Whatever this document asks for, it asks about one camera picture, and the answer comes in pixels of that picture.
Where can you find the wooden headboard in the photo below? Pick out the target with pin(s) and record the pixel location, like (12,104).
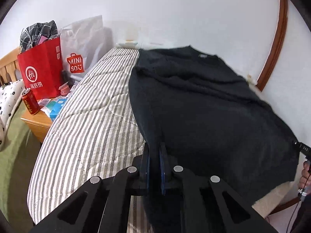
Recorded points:
(9,66)

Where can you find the plaid grey cloth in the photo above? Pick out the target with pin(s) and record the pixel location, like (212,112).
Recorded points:
(37,33)

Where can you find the red paper shopping bag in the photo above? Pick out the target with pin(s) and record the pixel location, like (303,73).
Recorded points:
(41,69)

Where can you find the green bed sheet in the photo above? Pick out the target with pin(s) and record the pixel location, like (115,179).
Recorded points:
(18,157)

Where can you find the white spotted pillow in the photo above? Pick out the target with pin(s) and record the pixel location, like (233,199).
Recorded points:
(8,106)

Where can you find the pink lidded bottle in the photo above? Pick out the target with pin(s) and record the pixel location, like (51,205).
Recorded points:
(64,89)

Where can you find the red drink can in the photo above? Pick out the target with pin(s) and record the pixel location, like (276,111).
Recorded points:
(30,101)

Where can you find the white patterned bed sheet edge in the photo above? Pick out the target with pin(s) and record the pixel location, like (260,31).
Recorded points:
(128,44)

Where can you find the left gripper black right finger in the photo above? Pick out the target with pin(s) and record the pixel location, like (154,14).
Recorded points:
(207,204)

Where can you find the blue tissue pack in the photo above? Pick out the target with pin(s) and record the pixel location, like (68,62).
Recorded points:
(57,108)

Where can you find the black long-sleeve sweatshirt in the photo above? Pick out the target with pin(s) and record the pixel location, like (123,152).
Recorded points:
(208,118)

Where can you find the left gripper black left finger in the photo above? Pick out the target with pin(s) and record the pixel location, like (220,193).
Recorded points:
(101,205)

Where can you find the white Miniso plastic bag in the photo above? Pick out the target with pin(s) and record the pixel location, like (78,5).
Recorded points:
(83,44)

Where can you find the wooden bedside table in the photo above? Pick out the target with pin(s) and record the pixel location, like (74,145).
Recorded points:
(38,123)

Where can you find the person's right hand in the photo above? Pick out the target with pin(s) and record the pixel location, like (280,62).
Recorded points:
(305,176)

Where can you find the striped beige quilt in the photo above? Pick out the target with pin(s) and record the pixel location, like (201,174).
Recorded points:
(94,134)

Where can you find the brown wooden door frame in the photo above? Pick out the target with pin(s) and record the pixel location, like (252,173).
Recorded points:
(276,47)

